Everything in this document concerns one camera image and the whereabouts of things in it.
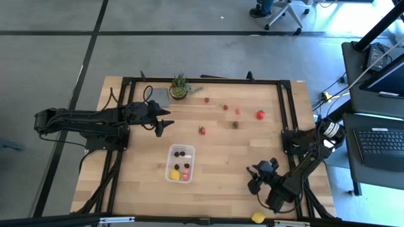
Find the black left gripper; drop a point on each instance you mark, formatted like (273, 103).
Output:
(142, 113)

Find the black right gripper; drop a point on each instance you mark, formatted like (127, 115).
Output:
(268, 173)

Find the yellow lemon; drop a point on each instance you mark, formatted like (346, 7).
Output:
(175, 175)
(258, 217)

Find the red strawberry with green leaves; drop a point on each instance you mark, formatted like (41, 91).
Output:
(202, 130)

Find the clear plastic tupperware container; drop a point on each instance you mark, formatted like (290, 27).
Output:
(181, 160)

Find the pink strawberry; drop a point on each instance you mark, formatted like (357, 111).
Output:
(185, 176)
(187, 170)

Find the dull brown green fruit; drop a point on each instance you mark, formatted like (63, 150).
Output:
(235, 125)

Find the large red strawberry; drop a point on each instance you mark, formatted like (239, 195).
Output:
(260, 114)

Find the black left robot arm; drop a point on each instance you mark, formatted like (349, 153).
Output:
(79, 118)

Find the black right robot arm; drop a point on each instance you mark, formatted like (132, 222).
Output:
(303, 170)

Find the folded grey cloth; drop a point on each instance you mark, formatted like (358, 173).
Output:
(162, 96)

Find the potted green succulent plant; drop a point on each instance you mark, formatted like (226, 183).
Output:
(179, 90)

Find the pale red strawberry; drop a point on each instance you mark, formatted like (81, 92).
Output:
(238, 111)

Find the black desk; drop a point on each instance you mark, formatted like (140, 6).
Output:
(355, 176)
(363, 101)

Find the yellow power plug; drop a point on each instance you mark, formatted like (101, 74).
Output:
(326, 95)

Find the black computer keyboard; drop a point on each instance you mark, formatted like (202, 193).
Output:
(382, 148)

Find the person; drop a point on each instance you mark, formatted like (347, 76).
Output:
(260, 12)

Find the grey blue furniture leg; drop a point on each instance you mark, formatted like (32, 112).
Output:
(9, 145)

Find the thin white rod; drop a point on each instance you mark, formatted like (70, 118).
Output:
(372, 67)

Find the white office chair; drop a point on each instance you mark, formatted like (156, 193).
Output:
(285, 9)

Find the black computer monitor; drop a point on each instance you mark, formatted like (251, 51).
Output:
(391, 79)

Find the black power device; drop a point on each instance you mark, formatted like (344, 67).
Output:
(377, 56)

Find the black slanted pole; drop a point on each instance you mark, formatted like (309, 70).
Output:
(378, 25)

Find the silver metal bracket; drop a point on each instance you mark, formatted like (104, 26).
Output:
(292, 224)
(116, 219)

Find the black aluminium table frame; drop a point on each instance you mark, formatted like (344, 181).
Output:
(205, 80)

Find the thick black frame beam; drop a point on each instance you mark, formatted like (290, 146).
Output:
(63, 220)

